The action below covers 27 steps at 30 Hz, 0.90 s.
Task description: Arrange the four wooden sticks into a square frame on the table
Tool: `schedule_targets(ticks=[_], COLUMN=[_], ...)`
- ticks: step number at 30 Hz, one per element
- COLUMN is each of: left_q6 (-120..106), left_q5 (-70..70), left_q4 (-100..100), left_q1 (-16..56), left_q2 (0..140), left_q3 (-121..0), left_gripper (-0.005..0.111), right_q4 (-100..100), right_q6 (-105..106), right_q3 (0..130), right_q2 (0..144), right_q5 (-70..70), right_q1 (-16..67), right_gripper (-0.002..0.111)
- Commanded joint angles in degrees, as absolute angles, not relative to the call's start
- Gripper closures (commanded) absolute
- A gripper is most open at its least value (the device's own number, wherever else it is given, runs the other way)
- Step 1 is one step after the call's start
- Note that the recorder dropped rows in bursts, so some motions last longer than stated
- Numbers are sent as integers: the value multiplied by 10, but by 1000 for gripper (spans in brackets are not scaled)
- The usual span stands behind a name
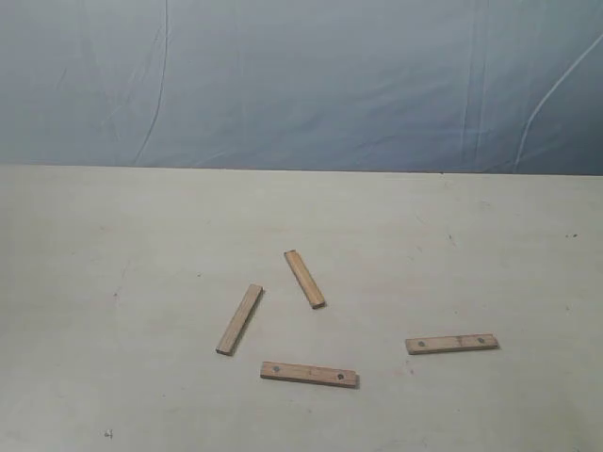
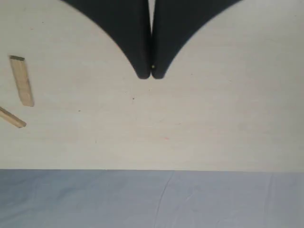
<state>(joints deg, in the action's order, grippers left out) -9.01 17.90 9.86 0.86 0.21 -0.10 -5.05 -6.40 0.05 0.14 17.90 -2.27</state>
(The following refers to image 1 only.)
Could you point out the wooden stick with holes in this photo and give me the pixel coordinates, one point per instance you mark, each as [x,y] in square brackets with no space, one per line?
[453,343]
[310,374]

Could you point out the grey-blue backdrop cloth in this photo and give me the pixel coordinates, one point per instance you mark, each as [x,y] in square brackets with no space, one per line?
[430,86]

